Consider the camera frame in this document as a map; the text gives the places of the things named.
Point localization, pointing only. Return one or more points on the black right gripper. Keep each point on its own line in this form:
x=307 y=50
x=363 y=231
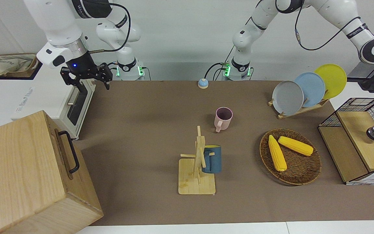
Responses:
x=81 y=66

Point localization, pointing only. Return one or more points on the pink mug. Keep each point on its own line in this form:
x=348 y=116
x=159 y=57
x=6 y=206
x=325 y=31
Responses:
x=224 y=118

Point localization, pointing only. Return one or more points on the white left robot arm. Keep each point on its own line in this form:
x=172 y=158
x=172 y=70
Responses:
x=336 y=13

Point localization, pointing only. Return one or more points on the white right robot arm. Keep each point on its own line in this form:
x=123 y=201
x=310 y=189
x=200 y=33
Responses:
x=57 y=22

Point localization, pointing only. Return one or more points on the black tripod stand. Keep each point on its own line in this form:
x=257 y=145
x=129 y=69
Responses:
x=372 y=81

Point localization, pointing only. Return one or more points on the white toaster oven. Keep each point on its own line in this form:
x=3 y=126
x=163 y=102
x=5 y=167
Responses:
x=49 y=97

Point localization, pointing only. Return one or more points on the woven tray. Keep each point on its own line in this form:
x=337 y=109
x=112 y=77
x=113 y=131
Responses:
x=38 y=65

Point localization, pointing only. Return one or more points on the yellow plate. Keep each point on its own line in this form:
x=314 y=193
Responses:
x=333 y=78

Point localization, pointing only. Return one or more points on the brown table mat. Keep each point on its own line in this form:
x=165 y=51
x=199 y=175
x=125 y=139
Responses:
x=141 y=130

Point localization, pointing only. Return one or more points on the beige cloth bag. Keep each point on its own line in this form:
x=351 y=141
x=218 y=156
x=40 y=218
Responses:
x=5 y=65

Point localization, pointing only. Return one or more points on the light blue plate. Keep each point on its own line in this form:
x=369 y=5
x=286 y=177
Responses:
x=312 y=87

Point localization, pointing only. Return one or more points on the wooden plate rack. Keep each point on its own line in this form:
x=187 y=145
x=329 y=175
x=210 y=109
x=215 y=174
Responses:
x=299 y=111

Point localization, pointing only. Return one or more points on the yellow corn cob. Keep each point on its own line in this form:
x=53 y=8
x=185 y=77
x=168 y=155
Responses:
x=295 y=146
x=277 y=154

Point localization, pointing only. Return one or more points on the brown wicker basket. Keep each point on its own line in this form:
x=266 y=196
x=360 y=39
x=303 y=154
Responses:
x=299 y=169

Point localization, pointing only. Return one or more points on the grey plate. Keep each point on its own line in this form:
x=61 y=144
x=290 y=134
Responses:
x=286 y=99

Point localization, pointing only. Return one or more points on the blue service bell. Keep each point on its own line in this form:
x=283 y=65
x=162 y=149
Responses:
x=203 y=84

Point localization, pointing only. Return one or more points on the large wooden box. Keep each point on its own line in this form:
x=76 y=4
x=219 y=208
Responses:
x=21 y=175

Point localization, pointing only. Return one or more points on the dark blue mug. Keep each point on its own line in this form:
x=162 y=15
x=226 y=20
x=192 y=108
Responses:
x=213 y=162

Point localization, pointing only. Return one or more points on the wooden mug rack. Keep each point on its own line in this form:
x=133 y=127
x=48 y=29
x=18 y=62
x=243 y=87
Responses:
x=195 y=188

